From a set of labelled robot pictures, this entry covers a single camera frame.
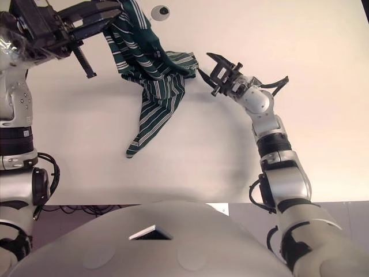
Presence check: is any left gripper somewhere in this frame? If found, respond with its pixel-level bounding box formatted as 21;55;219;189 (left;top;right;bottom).
26;0;124;79

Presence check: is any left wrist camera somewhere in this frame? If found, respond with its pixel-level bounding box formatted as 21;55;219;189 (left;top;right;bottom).
7;0;57;42

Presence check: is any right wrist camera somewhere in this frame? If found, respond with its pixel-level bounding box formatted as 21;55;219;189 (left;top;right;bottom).
209;61;234;88

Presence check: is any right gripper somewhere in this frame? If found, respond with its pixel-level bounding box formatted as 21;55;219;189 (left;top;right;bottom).
197;52;246;98

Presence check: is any green white striped T-shirt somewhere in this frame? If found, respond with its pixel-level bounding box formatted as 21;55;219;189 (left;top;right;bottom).
103;0;200;160

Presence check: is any black cable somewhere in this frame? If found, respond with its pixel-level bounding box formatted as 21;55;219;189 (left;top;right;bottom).
32;152;62;221
259;75;290;98
248;172;278;215
266;224;289;264

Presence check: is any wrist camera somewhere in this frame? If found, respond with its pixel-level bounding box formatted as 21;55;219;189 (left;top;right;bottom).
209;61;234;88
7;0;57;42

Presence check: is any robot body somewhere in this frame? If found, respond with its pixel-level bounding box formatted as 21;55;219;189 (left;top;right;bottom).
7;201;295;277

